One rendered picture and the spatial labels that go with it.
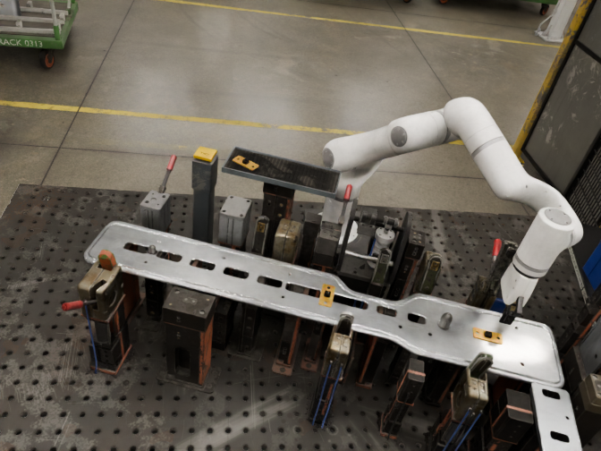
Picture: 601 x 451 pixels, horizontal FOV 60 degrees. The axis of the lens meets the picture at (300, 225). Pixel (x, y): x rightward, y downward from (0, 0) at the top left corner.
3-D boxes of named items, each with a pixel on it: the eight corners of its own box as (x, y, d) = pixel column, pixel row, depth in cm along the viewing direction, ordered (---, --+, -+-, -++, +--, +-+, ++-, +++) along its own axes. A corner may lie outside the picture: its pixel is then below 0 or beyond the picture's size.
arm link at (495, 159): (505, 149, 140) (567, 249, 131) (464, 159, 132) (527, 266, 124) (529, 130, 132) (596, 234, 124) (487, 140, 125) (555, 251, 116)
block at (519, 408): (463, 471, 146) (503, 419, 128) (462, 435, 155) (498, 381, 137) (497, 480, 146) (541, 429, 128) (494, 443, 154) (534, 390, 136)
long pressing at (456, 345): (73, 267, 145) (72, 262, 144) (112, 219, 163) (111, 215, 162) (566, 393, 136) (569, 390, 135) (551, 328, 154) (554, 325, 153)
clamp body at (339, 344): (300, 424, 150) (320, 352, 128) (308, 388, 159) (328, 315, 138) (331, 433, 149) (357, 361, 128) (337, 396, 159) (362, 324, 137)
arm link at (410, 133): (358, 168, 191) (321, 177, 183) (351, 136, 190) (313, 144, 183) (456, 144, 146) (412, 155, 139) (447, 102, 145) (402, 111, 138)
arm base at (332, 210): (305, 214, 211) (312, 177, 199) (349, 211, 216) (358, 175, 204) (317, 247, 198) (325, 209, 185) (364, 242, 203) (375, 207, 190)
